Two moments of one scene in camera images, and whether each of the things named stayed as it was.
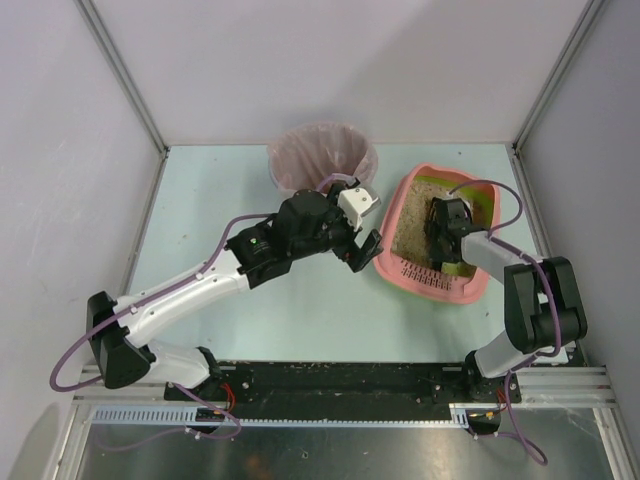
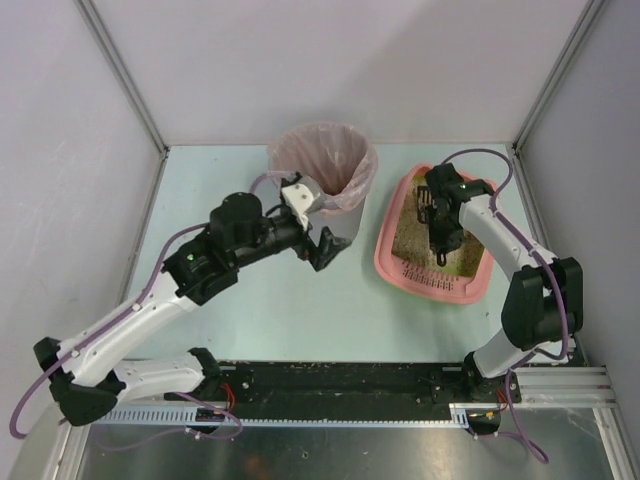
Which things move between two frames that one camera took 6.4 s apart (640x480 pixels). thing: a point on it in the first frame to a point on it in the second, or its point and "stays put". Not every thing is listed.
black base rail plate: (346, 389) stays put
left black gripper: (347, 245) to (308, 247)
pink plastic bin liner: (302, 156) stays put
